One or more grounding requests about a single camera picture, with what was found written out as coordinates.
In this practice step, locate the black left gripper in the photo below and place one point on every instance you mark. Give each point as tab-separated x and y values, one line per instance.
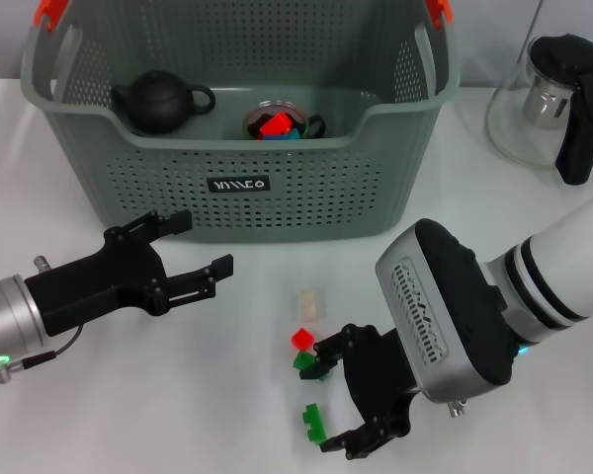
94	286

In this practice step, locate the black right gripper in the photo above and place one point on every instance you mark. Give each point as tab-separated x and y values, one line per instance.
375	380

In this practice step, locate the green notched small block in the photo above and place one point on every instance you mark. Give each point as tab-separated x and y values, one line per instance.
314	422

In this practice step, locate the green rectangular block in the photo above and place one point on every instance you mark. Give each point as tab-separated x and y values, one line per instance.
302	361

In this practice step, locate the small red square block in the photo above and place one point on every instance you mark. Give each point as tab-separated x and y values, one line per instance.
302	339

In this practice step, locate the white building block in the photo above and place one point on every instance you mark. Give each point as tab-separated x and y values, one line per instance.
309	303

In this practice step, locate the blue square block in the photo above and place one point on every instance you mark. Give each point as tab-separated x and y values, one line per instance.
277	138

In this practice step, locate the bright red slope block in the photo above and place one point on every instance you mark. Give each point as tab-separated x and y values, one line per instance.
276	124

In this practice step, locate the teal square block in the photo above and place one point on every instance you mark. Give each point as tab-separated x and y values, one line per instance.
295	134

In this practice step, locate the glass teacup black sleeve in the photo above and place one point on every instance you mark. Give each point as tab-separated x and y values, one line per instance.
313	126

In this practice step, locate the grey perforated storage bin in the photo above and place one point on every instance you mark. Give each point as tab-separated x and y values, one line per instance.
178	197

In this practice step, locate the right wrist silver connector plug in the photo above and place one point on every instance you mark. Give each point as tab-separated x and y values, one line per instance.
457	407

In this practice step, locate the wrist silver connector plug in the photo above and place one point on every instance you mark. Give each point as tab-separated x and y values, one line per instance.
457	407
41	263

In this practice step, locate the left wrist silver connector plug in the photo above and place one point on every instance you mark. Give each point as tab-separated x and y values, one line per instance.
41	263

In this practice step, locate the black clay teapot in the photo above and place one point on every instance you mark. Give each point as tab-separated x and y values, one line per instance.
153	103

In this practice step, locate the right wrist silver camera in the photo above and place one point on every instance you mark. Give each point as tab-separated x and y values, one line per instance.
449	306

